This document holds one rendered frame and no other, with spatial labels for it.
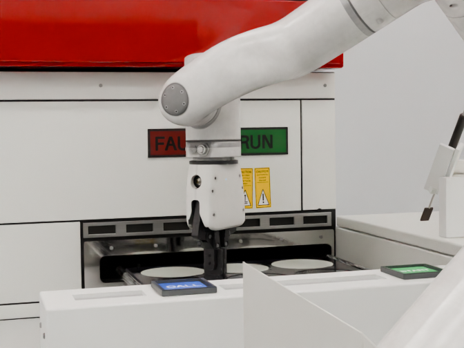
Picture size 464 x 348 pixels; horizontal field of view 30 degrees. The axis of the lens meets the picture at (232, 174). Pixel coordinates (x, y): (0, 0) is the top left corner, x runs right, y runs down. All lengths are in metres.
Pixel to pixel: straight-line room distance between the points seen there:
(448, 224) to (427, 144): 2.09
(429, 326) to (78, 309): 0.35
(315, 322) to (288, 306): 0.06
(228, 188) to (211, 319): 0.49
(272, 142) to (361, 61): 1.74
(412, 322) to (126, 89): 0.91
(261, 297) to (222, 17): 0.84
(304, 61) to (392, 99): 2.05
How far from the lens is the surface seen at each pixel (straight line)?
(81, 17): 1.40
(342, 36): 1.21
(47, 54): 1.39
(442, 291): 0.63
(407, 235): 1.31
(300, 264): 1.43
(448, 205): 1.25
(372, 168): 3.23
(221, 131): 1.28
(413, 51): 3.31
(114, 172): 1.44
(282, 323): 0.61
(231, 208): 1.32
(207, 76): 1.20
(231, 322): 0.85
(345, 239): 1.52
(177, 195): 1.47
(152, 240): 1.45
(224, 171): 1.30
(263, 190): 1.51
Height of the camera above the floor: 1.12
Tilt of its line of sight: 3 degrees down
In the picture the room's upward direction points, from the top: 1 degrees counter-clockwise
